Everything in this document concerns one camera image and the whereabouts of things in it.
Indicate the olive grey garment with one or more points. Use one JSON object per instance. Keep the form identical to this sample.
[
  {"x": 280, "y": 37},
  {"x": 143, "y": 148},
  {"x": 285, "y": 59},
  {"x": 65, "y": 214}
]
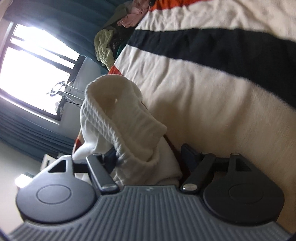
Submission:
[{"x": 121, "y": 11}]

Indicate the striped bed blanket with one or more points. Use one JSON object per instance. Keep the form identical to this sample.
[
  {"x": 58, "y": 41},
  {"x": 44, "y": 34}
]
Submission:
[{"x": 220, "y": 75}]

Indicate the white knit sweater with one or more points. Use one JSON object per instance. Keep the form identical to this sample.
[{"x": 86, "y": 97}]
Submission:
[{"x": 112, "y": 116}]

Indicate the pink garment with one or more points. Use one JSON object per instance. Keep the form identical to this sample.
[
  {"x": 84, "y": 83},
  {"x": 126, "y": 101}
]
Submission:
[{"x": 136, "y": 12}]

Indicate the teal curtain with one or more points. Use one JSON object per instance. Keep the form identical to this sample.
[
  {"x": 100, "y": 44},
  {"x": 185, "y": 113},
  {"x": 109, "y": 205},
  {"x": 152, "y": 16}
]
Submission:
[
  {"x": 73, "y": 22},
  {"x": 29, "y": 138}
]

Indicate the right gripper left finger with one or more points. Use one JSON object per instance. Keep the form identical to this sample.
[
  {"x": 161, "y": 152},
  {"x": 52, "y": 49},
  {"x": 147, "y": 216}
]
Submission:
[{"x": 88, "y": 175}]

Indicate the teal curtain left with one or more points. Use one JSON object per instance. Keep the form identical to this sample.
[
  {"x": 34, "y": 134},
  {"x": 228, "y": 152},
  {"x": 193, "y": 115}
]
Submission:
[{"x": 29, "y": 138}]

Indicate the teal curtain right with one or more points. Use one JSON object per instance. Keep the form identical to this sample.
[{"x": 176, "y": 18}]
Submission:
[{"x": 73, "y": 22}]

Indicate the metal tripod stand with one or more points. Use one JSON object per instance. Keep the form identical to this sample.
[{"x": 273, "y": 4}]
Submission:
[{"x": 68, "y": 92}]

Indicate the window with dark frame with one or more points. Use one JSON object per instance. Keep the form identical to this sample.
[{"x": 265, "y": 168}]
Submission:
[{"x": 32, "y": 62}]

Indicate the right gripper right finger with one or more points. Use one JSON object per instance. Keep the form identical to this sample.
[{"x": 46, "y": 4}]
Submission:
[{"x": 200, "y": 168}]

